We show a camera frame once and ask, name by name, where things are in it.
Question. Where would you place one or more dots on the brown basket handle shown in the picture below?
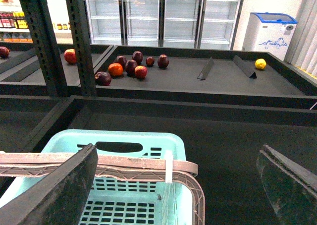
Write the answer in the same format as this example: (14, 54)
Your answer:
(118, 167)

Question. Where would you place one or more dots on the black divider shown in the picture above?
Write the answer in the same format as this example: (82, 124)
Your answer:
(206, 69)
(246, 69)

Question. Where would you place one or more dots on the red yellow apple on shelf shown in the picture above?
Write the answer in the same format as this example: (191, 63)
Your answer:
(141, 72)

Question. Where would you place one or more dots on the dark red apple back left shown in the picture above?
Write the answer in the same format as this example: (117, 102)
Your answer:
(121, 60)

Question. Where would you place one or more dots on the black divider left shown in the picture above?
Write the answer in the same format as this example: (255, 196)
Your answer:
(206, 69)

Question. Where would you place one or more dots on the dark red apple front left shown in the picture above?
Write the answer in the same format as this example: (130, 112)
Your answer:
(103, 78)

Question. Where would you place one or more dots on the grocery shelf with bottles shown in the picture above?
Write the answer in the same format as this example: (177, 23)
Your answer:
(14, 28)

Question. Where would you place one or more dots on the orange fruit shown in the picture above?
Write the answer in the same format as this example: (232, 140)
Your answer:
(115, 69)

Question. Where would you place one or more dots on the black upright post right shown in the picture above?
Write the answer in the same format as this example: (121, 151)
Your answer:
(80, 35)

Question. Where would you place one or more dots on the black divider right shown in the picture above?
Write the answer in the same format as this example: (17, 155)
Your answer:
(246, 69)

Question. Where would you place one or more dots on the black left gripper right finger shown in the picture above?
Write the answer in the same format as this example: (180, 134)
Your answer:
(290, 188)

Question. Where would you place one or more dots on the small dark red fruit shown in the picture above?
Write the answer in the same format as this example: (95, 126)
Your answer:
(150, 61)

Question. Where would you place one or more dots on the black shelf tray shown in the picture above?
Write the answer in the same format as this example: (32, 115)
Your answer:
(213, 76)
(223, 140)

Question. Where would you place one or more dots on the glass door refrigerator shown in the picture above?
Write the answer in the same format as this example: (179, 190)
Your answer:
(191, 24)

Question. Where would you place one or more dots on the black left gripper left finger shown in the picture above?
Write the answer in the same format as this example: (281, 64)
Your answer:
(57, 199)

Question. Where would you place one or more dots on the dark red apple right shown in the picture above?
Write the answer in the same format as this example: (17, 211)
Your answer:
(163, 61)

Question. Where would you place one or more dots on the black upper shelf tray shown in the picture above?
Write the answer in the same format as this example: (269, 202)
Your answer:
(213, 76)

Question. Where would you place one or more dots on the black lower shelf tray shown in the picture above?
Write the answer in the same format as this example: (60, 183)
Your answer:
(223, 140)

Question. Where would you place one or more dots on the black upright post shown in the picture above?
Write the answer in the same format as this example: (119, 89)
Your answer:
(80, 35)
(41, 30)

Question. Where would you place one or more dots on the light blue plastic basket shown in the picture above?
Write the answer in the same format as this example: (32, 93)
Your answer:
(115, 202)

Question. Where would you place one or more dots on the white zip tie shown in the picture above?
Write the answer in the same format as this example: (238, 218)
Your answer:
(168, 166)

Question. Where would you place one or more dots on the black upright post left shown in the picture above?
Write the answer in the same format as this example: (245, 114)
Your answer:
(41, 30)

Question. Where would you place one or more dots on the dark apple far left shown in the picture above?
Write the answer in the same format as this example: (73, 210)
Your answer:
(4, 52)

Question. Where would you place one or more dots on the red apple left tray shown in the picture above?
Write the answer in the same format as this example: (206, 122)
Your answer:
(70, 56)

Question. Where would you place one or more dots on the white chest freezer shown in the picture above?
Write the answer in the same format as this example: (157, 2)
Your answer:
(269, 32)

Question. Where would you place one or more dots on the yellow lemon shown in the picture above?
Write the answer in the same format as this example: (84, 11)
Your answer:
(260, 64)

